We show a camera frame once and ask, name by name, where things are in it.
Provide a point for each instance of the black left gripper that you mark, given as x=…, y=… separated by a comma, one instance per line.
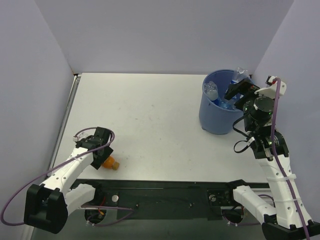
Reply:
x=104, y=157

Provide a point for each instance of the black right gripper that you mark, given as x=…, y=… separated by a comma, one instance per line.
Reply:
x=238, y=89

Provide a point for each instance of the orange juice bottle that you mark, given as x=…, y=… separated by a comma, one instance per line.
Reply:
x=111, y=163

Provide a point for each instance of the small Pepsi bottle blue cap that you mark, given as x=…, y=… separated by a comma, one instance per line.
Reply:
x=238, y=75

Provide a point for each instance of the large Pepsi bottle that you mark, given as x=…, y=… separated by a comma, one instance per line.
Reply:
x=211, y=91

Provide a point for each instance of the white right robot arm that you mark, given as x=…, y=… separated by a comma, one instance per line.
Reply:
x=287, y=218

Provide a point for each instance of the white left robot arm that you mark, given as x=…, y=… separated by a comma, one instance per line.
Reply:
x=48, y=205

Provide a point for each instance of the blue plastic bin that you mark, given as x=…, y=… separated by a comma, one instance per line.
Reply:
x=215, y=119

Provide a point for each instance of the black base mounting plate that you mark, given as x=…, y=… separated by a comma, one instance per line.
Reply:
x=166, y=200

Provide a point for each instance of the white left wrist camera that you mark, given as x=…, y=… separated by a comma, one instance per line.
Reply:
x=76, y=138

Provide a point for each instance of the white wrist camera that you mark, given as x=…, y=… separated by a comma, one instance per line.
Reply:
x=76, y=138
x=270, y=90

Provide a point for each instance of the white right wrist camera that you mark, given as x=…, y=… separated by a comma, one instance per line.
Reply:
x=270, y=90

